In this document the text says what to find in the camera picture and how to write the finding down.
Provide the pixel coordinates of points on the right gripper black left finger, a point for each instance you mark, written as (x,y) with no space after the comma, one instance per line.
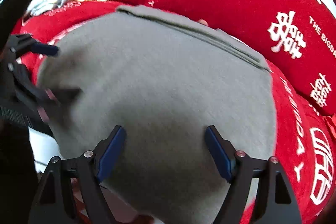
(54,201)

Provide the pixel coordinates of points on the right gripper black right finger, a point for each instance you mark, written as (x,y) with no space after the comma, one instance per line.
(275,201)

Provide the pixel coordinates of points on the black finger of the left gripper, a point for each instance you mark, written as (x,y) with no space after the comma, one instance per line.
(42,103)
(19,45)

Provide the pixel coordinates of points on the grey knit sweater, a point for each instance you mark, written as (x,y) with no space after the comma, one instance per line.
(162,108)

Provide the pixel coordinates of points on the red wedding blanket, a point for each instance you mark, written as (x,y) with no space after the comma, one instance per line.
(294,147)

